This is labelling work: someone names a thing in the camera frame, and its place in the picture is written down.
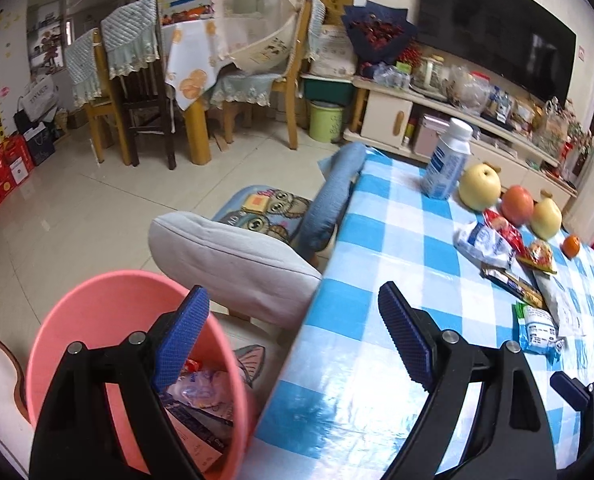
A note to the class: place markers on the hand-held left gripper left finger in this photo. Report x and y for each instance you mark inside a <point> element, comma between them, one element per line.
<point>182,340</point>

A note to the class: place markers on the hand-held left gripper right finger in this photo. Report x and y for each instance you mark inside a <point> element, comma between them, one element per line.
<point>407,335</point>

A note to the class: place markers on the blue white small packet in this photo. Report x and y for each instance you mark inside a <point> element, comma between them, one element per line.
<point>537,330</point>

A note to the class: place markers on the pink plastic bin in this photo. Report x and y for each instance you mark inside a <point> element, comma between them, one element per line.
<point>102,300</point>

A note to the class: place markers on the white paper packet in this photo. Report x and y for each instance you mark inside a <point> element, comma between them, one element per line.
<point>562,300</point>

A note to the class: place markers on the gold snack bar wrapper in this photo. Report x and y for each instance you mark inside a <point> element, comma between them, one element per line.
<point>514,285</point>

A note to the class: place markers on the white blue milk pouch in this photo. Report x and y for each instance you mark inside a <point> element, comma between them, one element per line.
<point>484,245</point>

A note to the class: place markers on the yellow snack packet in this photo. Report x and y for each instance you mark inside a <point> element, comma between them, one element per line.
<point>539,256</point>

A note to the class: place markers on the dark red snack wrapper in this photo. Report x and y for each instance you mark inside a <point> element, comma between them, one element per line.
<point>507,232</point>

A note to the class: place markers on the grey cartoon printed mat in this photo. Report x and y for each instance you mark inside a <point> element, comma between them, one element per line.
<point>249,362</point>

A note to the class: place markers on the grey cushion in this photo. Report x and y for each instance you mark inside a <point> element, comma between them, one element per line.
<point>227,260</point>

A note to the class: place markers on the orange tangerine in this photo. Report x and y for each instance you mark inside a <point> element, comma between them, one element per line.
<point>571,246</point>

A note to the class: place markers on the owl printed cushion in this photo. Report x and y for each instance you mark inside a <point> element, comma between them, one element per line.
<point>267,207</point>

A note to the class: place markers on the large yellow pear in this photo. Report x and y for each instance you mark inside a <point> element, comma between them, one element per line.
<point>479,187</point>

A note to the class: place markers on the red apple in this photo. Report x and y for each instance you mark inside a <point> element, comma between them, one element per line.
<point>518,206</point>

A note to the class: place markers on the small yellow pear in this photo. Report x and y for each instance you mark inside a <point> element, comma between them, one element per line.
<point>547,219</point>

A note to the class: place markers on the tall white blue bottle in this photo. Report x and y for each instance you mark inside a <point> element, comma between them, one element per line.
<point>444,160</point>

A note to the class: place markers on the wooden dining table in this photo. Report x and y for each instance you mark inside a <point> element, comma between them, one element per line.
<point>198,135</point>

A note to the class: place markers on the cream TV cabinet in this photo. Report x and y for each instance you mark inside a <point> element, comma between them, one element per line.
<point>382,115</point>

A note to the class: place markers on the green waste bin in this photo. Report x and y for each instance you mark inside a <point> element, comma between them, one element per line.
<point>326,122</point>

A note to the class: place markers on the dark shopping bag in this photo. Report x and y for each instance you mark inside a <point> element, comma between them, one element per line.
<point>39,140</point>

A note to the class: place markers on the printed gift bag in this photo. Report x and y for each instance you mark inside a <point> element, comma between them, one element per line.
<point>551,127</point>

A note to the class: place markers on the clear plastic food bag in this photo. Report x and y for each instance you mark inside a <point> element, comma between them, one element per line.
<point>469,90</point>

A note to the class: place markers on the green storage box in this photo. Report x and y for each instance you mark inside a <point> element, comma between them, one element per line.
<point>327,91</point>

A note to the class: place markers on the wrapped pack of bottles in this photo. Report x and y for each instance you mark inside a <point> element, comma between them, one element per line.
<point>392,76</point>

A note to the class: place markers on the artificial flowers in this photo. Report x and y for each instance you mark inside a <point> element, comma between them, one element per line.
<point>582,130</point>

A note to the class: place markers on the glass kettle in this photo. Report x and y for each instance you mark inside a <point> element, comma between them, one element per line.
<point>433,72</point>

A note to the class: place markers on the light wooden chair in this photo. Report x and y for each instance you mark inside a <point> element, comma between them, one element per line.
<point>292,85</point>
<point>84,65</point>

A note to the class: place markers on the orange print white tablecloth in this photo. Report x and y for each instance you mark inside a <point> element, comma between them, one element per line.
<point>192,65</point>

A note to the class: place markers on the white paper bag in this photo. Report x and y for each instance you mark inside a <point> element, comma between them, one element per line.
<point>39,97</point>

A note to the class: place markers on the white sack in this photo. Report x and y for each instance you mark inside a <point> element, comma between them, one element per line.
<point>332,52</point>

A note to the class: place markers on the dark blue flower bouquet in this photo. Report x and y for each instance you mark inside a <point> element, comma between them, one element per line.
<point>377,30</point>

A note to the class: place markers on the black television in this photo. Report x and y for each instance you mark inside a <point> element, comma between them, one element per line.
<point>492,25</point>

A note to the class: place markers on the white mesh food cover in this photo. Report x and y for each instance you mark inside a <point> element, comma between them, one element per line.
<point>257,15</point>

